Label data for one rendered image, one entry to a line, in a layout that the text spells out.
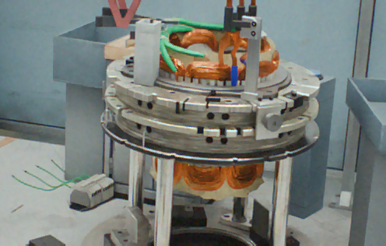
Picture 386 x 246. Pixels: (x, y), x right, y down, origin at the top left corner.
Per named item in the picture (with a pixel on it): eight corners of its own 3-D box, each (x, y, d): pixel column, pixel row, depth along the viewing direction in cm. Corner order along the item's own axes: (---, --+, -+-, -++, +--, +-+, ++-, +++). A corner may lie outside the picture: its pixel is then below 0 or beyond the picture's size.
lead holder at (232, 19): (222, 31, 130) (223, 6, 129) (232, 26, 134) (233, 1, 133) (248, 35, 129) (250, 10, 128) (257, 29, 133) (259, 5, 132)
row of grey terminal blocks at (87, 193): (85, 213, 171) (85, 191, 170) (64, 206, 173) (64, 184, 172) (119, 196, 179) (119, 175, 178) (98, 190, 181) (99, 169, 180)
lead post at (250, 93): (257, 103, 133) (263, 19, 129) (240, 99, 134) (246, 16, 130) (262, 100, 134) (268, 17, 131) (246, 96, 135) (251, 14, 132)
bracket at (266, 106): (249, 135, 134) (251, 100, 133) (271, 133, 136) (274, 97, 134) (256, 140, 133) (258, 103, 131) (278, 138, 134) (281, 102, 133)
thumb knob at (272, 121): (262, 130, 132) (264, 113, 131) (278, 128, 133) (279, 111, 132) (266, 133, 131) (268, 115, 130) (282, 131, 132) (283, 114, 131)
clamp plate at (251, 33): (255, 40, 130) (257, 19, 129) (239, 36, 131) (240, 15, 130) (257, 39, 131) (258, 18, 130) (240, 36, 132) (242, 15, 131)
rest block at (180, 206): (193, 217, 163) (194, 205, 163) (161, 217, 162) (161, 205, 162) (190, 208, 167) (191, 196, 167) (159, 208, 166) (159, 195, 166)
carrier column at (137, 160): (124, 233, 159) (128, 111, 153) (131, 226, 162) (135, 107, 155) (138, 235, 159) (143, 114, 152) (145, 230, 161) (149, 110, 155)
